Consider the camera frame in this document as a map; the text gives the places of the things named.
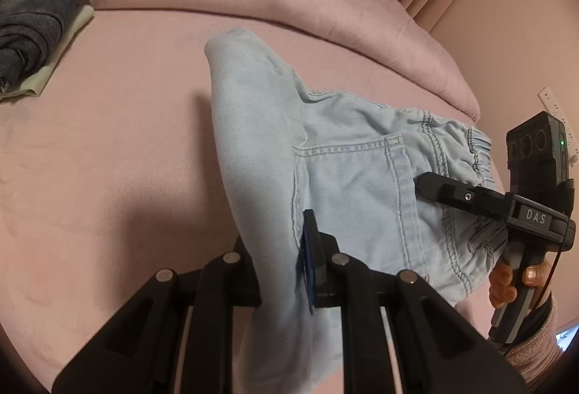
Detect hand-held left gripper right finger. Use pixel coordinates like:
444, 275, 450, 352
296, 208, 530, 394

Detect person's right hand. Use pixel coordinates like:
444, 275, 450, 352
489, 260, 555, 309

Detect white power strip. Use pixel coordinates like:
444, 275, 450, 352
538, 87, 579, 159

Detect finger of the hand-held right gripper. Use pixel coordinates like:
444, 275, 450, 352
414, 171, 512, 225

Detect light blue denim pants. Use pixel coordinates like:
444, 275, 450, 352
203, 28, 507, 394

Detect folded pale green cloth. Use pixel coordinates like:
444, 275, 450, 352
0, 5, 95, 102

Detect pink bed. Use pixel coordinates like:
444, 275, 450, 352
0, 7, 507, 394

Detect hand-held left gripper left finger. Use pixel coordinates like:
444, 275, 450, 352
52, 235, 263, 394

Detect folded dark blue garment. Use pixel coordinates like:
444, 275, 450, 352
0, 0, 98, 91

